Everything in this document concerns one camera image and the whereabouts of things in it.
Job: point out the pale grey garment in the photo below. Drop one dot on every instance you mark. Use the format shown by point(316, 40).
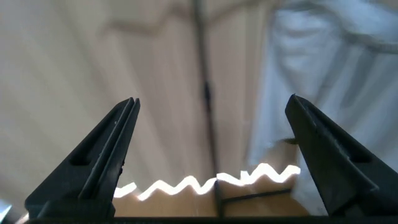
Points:
point(295, 62)

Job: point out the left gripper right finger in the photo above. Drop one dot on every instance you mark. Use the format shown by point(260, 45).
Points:
point(348, 174)

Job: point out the beige curtain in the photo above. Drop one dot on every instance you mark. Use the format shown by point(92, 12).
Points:
point(77, 77)

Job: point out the black clothes rack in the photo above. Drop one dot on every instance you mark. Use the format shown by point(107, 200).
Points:
point(206, 93)

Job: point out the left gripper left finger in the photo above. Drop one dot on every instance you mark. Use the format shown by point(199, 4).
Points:
point(90, 177)

